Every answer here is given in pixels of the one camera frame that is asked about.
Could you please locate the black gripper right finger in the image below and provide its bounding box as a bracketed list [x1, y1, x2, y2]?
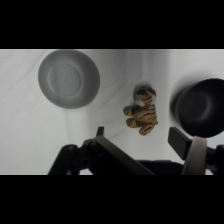
[167, 126, 224, 176]

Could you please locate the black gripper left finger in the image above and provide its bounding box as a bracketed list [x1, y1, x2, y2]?
[48, 126, 156, 176]

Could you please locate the striped tiger plush toy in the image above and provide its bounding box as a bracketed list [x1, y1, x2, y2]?
[122, 85, 159, 137]

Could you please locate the grey bowl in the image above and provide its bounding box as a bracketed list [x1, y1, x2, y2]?
[37, 49, 101, 110]

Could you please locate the black bowl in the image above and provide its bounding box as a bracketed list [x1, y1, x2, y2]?
[171, 78, 224, 139]

